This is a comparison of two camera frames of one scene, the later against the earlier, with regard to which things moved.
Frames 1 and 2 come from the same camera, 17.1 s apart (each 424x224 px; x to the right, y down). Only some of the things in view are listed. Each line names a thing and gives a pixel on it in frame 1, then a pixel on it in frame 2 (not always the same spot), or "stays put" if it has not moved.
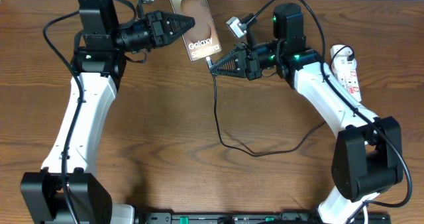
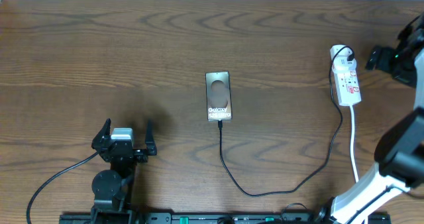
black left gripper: x=161 y=24 to x=151 y=148
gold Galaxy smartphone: x=201 y=40 to x=218 y=95
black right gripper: x=246 y=63 to x=385 y=61
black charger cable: x=209 y=62 to x=302 y=187
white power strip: x=344 y=66 stays put
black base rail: x=259 y=218 stays put
